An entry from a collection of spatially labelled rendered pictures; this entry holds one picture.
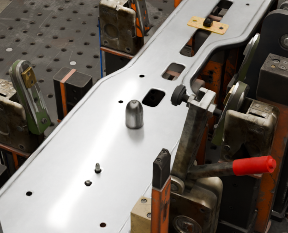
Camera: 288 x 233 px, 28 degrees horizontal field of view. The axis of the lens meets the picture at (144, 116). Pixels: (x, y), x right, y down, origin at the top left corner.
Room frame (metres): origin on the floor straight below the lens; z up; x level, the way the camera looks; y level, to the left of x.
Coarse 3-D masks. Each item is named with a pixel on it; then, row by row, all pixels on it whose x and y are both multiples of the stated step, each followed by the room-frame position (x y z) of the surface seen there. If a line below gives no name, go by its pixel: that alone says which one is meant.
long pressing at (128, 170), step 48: (192, 0) 1.14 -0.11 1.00; (240, 0) 1.15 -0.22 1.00; (144, 48) 0.96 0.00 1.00; (96, 96) 0.81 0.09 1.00; (144, 96) 0.81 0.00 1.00; (48, 144) 0.68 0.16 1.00; (96, 144) 0.68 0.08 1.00; (144, 144) 0.68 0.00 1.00; (0, 192) 0.58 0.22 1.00; (48, 192) 0.58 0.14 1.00; (96, 192) 0.58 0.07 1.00; (144, 192) 0.58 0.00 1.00
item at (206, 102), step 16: (176, 96) 0.56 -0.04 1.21; (192, 96) 0.56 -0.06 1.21; (208, 96) 0.55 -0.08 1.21; (192, 112) 0.54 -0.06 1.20; (208, 112) 0.54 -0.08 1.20; (192, 128) 0.54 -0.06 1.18; (192, 144) 0.54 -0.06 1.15; (176, 160) 0.55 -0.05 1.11; (192, 160) 0.56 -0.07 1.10; (176, 176) 0.55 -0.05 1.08
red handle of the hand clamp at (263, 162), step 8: (240, 160) 0.53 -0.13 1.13; (248, 160) 0.52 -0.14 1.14; (256, 160) 0.51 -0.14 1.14; (264, 160) 0.51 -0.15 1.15; (272, 160) 0.51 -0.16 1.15; (192, 168) 0.55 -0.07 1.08; (200, 168) 0.55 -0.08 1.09; (208, 168) 0.54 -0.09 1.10; (216, 168) 0.53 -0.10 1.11; (224, 168) 0.53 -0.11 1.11; (232, 168) 0.52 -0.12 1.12; (240, 168) 0.52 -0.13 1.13; (248, 168) 0.51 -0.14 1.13; (256, 168) 0.51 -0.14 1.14; (264, 168) 0.50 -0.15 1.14; (272, 168) 0.50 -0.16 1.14; (192, 176) 0.55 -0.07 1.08; (200, 176) 0.54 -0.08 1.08; (208, 176) 0.54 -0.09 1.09; (216, 176) 0.53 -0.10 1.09
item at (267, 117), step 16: (240, 112) 0.73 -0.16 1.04; (256, 112) 0.69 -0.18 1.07; (272, 112) 0.69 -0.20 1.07; (224, 128) 0.69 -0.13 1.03; (240, 128) 0.68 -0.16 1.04; (256, 128) 0.67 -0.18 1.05; (272, 128) 0.66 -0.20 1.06; (224, 144) 0.69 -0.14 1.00; (240, 144) 0.68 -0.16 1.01; (256, 144) 0.67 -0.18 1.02; (272, 144) 0.69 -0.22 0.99; (224, 160) 0.69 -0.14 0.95; (224, 176) 0.69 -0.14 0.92; (240, 176) 0.68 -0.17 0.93; (256, 176) 0.66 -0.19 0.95; (224, 192) 0.69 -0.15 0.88; (240, 192) 0.67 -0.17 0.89; (256, 192) 0.68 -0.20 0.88; (224, 208) 0.69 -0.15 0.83; (240, 208) 0.67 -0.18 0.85; (224, 224) 0.68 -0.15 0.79; (240, 224) 0.67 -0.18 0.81
